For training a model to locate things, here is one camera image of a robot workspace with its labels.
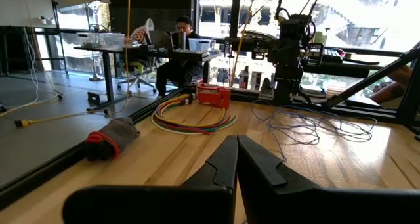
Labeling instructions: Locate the black floor stand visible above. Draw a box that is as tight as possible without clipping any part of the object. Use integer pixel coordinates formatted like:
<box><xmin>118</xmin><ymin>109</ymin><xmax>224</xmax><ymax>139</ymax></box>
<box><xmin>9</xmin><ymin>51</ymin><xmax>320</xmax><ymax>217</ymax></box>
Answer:
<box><xmin>73</xmin><ymin>43</ymin><xmax>224</xmax><ymax>112</ymax></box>

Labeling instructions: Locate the red box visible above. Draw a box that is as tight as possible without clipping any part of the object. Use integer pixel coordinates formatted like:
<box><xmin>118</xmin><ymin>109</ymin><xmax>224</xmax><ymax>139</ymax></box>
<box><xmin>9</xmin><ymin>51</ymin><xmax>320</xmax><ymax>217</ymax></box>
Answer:
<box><xmin>196</xmin><ymin>82</ymin><xmax>232</xmax><ymax>109</ymax></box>

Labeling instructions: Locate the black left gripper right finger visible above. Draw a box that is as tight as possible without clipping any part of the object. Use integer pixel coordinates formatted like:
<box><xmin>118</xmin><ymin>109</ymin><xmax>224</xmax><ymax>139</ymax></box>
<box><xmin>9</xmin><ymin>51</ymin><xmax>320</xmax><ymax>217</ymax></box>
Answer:
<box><xmin>237</xmin><ymin>134</ymin><xmax>420</xmax><ymax>224</ymax></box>

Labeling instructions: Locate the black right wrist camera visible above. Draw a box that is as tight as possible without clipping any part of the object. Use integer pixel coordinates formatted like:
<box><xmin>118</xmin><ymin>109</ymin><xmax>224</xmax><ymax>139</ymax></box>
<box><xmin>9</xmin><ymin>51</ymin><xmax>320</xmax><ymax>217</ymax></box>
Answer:
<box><xmin>280</xmin><ymin>14</ymin><xmax>312</xmax><ymax>41</ymax></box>

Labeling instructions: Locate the black right camera cable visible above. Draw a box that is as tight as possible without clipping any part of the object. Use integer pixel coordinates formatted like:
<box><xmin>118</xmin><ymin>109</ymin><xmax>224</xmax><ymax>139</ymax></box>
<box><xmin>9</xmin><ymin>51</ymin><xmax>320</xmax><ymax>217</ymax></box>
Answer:
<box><xmin>274</xmin><ymin>0</ymin><xmax>326</xmax><ymax>23</ymax></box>

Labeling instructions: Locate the person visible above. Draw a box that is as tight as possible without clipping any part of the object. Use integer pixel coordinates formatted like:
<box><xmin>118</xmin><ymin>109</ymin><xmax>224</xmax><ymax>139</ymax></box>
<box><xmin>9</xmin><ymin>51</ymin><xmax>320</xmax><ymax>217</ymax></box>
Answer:
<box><xmin>155</xmin><ymin>16</ymin><xmax>205</xmax><ymax>97</ymax></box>

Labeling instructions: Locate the multicoloured wire bundle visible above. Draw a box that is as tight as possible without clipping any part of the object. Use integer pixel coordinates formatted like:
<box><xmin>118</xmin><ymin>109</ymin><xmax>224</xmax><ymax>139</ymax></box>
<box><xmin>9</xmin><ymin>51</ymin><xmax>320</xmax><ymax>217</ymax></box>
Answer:
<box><xmin>150</xmin><ymin>93</ymin><xmax>238</xmax><ymax>135</ymax></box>

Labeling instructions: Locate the yellow floor cable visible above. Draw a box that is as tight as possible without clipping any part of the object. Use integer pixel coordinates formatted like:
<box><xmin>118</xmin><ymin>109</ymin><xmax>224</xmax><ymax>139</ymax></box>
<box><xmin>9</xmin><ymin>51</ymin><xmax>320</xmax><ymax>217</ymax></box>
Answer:
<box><xmin>14</xmin><ymin>0</ymin><xmax>132</xmax><ymax>129</ymax></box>

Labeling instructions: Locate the grey and red pouch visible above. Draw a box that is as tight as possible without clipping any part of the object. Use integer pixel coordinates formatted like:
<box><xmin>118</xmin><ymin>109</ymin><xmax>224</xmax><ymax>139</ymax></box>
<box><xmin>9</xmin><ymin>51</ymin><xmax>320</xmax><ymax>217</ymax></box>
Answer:
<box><xmin>83</xmin><ymin>116</ymin><xmax>141</xmax><ymax>162</ymax></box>

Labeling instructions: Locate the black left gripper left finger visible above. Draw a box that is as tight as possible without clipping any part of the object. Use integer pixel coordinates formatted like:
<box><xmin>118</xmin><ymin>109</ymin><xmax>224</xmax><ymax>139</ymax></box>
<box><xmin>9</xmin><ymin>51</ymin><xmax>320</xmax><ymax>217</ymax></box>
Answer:
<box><xmin>62</xmin><ymin>135</ymin><xmax>239</xmax><ymax>224</ymax></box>

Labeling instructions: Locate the white floor cable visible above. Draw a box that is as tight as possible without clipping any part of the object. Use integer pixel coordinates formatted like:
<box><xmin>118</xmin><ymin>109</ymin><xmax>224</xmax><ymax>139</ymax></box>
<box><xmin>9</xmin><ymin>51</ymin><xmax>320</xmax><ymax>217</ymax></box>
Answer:
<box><xmin>0</xmin><ymin>26</ymin><xmax>64</xmax><ymax>118</ymax></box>

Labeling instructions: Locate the hanging yellow cable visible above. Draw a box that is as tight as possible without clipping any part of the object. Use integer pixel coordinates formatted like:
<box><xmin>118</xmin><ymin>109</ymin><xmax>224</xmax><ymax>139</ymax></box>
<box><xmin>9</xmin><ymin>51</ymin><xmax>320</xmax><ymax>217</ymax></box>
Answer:
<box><xmin>228</xmin><ymin>0</ymin><xmax>260</xmax><ymax>87</ymax></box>

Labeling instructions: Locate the black light stand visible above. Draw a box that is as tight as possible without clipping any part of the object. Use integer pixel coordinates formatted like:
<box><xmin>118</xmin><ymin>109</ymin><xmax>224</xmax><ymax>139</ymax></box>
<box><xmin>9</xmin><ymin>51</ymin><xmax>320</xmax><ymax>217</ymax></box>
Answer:
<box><xmin>48</xmin><ymin>0</ymin><xmax>70</xmax><ymax>78</ymax></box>

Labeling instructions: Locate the black desk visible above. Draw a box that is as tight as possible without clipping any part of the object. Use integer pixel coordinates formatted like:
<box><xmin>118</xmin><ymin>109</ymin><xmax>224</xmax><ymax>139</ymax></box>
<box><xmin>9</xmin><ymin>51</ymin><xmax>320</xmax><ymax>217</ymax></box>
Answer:
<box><xmin>301</xmin><ymin>41</ymin><xmax>420</xmax><ymax>129</ymax></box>

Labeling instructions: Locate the small clear plastic tub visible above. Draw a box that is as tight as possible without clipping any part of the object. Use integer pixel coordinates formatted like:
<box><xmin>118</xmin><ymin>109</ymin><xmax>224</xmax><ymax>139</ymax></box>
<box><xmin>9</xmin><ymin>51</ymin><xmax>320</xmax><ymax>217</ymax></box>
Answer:
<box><xmin>188</xmin><ymin>37</ymin><xmax>216</xmax><ymax>53</ymax></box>

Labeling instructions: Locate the green and grey office chair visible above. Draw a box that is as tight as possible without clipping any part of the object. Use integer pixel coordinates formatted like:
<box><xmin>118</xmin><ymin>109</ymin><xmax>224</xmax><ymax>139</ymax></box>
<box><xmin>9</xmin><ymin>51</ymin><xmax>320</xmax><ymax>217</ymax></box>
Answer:
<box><xmin>117</xmin><ymin>53</ymin><xmax>158</xmax><ymax>95</ymax></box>

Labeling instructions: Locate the long thin blue cord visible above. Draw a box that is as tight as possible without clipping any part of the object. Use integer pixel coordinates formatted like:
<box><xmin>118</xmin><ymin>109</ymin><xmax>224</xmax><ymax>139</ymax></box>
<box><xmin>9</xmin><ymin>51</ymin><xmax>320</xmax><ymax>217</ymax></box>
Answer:
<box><xmin>251</xmin><ymin>100</ymin><xmax>378</xmax><ymax>163</ymax></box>

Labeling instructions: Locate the grey open laptop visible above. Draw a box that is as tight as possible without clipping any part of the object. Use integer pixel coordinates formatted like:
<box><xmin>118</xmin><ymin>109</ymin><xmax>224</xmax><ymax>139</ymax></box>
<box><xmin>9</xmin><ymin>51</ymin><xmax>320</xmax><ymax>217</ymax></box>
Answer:
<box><xmin>149</xmin><ymin>30</ymin><xmax>175</xmax><ymax>51</ymax></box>

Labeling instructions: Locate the white bag with red print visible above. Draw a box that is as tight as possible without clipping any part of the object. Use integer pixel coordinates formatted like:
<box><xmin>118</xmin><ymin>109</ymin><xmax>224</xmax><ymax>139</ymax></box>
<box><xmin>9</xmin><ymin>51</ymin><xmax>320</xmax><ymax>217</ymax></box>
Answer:
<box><xmin>130</xmin><ymin>18</ymin><xmax>156</xmax><ymax>46</ymax></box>

